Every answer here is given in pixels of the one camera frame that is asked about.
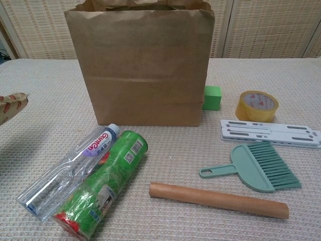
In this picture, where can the green chips can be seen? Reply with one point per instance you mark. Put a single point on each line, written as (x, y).
(105, 180)

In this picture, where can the clear plastic water bottle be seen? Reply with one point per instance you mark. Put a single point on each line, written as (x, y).
(62, 175)

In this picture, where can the gold foil snack packet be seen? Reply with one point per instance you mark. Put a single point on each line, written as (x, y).
(12, 105)

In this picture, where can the brown paper bag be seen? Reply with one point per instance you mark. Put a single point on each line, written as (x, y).
(145, 75)

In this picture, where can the teal hand brush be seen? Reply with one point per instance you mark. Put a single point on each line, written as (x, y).
(248, 165)

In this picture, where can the cream woven tablecloth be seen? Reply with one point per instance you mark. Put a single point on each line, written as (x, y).
(175, 155)

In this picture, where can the green foam cube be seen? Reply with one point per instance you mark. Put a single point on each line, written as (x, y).
(213, 99)

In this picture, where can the yellowish packing tape roll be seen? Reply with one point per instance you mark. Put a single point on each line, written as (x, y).
(250, 113)

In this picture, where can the wooden rolling pin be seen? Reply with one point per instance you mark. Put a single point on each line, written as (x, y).
(213, 199)

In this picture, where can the white folding stand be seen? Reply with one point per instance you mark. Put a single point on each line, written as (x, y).
(276, 130)

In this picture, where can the woven bamboo folding screen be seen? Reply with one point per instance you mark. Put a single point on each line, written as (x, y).
(263, 25)

